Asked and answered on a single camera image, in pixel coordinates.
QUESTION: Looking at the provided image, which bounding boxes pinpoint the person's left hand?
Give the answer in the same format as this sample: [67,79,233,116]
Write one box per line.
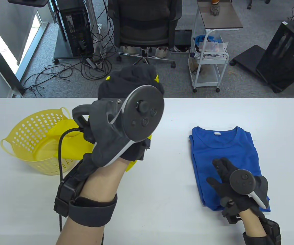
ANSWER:
[83,64,165,167]

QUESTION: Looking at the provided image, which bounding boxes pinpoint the person's right hand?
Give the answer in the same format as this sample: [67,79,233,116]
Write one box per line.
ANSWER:
[206,157,265,224]

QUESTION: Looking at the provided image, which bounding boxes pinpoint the black and white hand controller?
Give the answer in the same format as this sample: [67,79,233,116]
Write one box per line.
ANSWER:
[72,85,165,167]
[229,169,269,208]

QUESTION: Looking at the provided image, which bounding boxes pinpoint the blue t-shirt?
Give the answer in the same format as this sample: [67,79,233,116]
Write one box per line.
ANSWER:
[203,197,271,212]
[189,126,270,211]

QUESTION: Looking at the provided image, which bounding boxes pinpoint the yellow t-shirt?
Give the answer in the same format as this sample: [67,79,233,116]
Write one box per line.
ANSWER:
[54,74,160,172]

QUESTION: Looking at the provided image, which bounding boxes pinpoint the person's right forearm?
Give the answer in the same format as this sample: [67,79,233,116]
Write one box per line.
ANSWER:
[239,208,267,238]

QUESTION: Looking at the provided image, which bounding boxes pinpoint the brown fuzzy item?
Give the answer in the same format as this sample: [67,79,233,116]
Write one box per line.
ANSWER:
[189,57,201,75]

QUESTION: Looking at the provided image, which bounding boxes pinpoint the black box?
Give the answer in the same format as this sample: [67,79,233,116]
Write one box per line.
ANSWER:
[174,29,193,47]

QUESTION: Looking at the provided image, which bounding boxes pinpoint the grey computer trolley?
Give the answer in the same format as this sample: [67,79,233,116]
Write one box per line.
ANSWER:
[52,23,104,64]

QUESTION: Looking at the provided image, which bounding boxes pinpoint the black computer tower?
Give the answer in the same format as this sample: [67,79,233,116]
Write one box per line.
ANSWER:
[56,0,95,57]

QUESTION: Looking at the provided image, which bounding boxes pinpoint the silver desk column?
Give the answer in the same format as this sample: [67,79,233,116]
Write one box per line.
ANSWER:
[85,0,104,55]

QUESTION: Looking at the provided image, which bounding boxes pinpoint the white rolling cart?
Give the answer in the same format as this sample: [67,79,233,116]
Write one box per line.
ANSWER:
[189,28,230,93]

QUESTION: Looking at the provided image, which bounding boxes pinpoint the blue cloth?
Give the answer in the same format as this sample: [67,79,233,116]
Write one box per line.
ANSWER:
[194,35,215,46]

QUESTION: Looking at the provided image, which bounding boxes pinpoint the clear plastic bags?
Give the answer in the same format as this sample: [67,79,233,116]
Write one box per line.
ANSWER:
[199,40,229,55]

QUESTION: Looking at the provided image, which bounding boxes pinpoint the yellow perforated laundry basket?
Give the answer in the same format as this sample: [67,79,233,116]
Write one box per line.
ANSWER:
[0,107,86,176]

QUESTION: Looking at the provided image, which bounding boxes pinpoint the brown side table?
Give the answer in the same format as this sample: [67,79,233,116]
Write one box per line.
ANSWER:
[197,0,244,30]

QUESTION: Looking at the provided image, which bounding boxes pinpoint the black desk top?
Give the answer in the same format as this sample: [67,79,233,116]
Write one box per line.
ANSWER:
[8,0,51,7]

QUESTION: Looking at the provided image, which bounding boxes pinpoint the black rolling platform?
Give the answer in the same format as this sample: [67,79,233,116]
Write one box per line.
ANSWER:
[230,45,267,74]

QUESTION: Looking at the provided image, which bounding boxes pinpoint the black mesh computer case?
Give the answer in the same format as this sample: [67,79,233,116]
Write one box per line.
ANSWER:
[255,19,294,93]

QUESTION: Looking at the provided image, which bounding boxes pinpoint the bundle of black floor cables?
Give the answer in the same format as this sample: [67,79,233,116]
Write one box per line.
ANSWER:
[22,0,119,98]

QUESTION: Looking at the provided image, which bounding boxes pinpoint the black wrist strap with module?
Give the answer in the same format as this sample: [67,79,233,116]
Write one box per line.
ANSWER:
[243,217,281,245]
[54,153,118,227]

